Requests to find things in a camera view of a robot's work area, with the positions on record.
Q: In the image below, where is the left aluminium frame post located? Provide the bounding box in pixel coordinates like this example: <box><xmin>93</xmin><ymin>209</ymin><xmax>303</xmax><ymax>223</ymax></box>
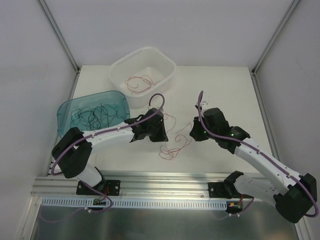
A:
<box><xmin>36</xmin><ymin>0</ymin><xmax>80</xmax><ymax>73</ymax></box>

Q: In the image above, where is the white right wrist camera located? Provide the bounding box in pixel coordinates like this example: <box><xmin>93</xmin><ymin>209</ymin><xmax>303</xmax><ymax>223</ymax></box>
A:
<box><xmin>195</xmin><ymin>101</ymin><xmax>209</xmax><ymax>111</ymax></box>

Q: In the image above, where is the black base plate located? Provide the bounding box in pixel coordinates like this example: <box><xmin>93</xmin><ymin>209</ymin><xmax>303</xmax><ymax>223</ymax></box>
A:
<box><xmin>76</xmin><ymin>179</ymin><xmax>121</xmax><ymax>196</ymax></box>
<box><xmin>207</xmin><ymin>182</ymin><xmax>230</xmax><ymax>199</ymax></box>

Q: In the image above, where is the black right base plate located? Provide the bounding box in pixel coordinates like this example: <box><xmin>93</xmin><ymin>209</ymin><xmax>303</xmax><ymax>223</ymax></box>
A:
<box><xmin>207</xmin><ymin>182</ymin><xmax>230</xmax><ymax>199</ymax></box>

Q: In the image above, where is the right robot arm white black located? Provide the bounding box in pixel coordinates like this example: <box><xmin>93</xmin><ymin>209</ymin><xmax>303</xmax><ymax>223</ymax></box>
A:
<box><xmin>189</xmin><ymin>106</ymin><xmax>319</xmax><ymax>223</ymax></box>

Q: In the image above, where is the right aluminium frame post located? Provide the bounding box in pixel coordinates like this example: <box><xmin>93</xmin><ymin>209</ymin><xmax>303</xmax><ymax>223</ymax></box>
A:
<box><xmin>252</xmin><ymin>0</ymin><xmax>301</xmax><ymax>76</ymax></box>

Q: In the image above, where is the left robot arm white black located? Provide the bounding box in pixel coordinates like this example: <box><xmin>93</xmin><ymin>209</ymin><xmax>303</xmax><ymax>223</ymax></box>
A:
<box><xmin>51</xmin><ymin>108</ymin><xmax>169</xmax><ymax>195</ymax></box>

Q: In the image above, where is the aluminium frame post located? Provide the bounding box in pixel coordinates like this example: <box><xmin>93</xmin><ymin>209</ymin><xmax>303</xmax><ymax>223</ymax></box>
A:
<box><xmin>36</xmin><ymin>0</ymin><xmax>80</xmax><ymax>73</ymax></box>
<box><xmin>252</xmin><ymin>0</ymin><xmax>301</xmax><ymax>76</ymax></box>

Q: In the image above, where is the teal translucent plastic bin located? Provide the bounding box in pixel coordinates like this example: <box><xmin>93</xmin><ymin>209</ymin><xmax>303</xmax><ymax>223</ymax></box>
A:
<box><xmin>56</xmin><ymin>90</ymin><xmax>130</xmax><ymax>137</ymax></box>

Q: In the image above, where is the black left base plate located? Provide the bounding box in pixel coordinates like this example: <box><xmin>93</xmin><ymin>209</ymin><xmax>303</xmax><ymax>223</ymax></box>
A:
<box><xmin>76</xmin><ymin>179</ymin><xmax>121</xmax><ymax>196</ymax></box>

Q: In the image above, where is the long dark thin wire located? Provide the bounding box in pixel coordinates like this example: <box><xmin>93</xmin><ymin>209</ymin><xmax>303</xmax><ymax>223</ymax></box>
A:
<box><xmin>79</xmin><ymin>106</ymin><xmax>118</xmax><ymax>128</ymax></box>

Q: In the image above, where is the thin wire bundle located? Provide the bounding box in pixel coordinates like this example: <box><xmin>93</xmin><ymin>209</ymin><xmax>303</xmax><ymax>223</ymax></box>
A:
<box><xmin>159</xmin><ymin>133</ymin><xmax>193</xmax><ymax>161</ymax></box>

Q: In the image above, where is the white slotted cable duct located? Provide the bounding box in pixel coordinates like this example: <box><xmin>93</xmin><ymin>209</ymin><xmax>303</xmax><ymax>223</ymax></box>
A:
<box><xmin>41</xmin><ymin>197</ymin><xmax>227</xmax><ymax>211</ymax></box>

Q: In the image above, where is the aluminium mounting rail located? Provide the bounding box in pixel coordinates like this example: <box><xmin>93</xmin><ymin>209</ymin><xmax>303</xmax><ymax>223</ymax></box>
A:
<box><xmin>30</xmin><ymin>171</ymin><xmax>229</xmax><ymax>200</ymax></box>

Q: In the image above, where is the white plastic basket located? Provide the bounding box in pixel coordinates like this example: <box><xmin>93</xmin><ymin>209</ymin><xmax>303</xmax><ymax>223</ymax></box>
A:
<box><xmin>108</xmin><ymin>46</ymin><xmax>177</xmax><ymax>108</ymax></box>

